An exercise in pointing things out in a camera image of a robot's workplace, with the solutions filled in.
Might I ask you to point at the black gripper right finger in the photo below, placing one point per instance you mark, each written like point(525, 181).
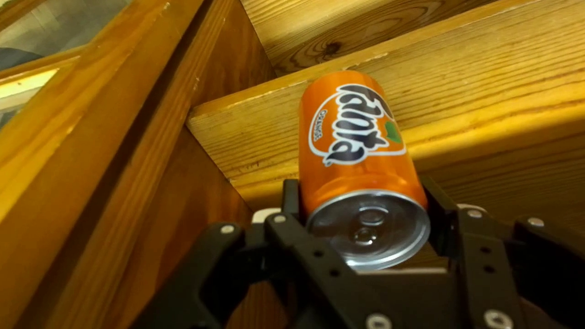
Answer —
point(512, 274)

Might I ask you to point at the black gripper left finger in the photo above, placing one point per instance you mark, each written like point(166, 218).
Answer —
point(274, 274)

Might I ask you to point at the orange Fanta soda can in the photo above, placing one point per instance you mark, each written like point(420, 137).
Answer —
point(356, 165)

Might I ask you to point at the wooden bookshelf cabinet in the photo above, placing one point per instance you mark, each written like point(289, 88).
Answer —
point(486, 79)

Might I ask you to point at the wide glass cabinet door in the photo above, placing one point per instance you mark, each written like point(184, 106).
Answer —
point(55, 73)

